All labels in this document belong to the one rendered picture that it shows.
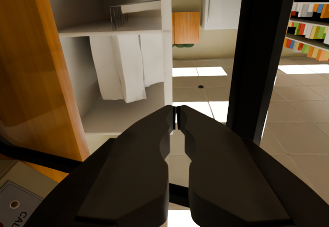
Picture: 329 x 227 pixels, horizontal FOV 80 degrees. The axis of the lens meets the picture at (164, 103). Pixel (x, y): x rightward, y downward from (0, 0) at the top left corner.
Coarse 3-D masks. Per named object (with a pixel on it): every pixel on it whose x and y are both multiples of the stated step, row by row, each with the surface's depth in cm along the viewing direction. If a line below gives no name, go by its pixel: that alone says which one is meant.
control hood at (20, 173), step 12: (0, 168) 27; (12, 168) 27; (24, 168) 28; (0, 180) 25; (12, 180) 26; (24, 180) 27; (36, 180) 28; (48, 180) 29; (36, 192) 27; (48, 192) 28
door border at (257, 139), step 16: (288, 0) 10; (240, 16) 10; (288, 16) 10; (240, 32) 11; (240, 48) 11; (240, 64) 12; (272, 64) 11; (240, 80) 12; (272, 80) 11; (256, 128) 13; (0, 144) 25; (64, 160) 22; (176, 192) 18
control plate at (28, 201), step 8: (8, 184) 25; (16, 184) 26; (0, 192) 24; (8, 192) 25; (16, 192) 25; (24, 192) 26; (0, 200) 24; (8, 200) 24; (24, 200) 25; (32, 200) 26; (40, 200) 27; (0, 208) 23; (8, 208) 24; (16, 208) 24; (24, 208) 25; (32, 208) 25; (0, 216) 23; (8, 216) 23; (16, 216) 24; (24, 216) 24; (8, 224) 23; (16, 224) 23
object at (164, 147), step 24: (144, 120) 11; (168, 120) 11; (120, 144) 9; (144, 144) 9; (168, 144) 10; (120, 168) 8; (144, 168) 8; (96, 192) 7; (120, 192) 7; (144, 192) 7; (168, 192) 8; (96, 216) 6; (120, 216) 6; (144, 216) 6
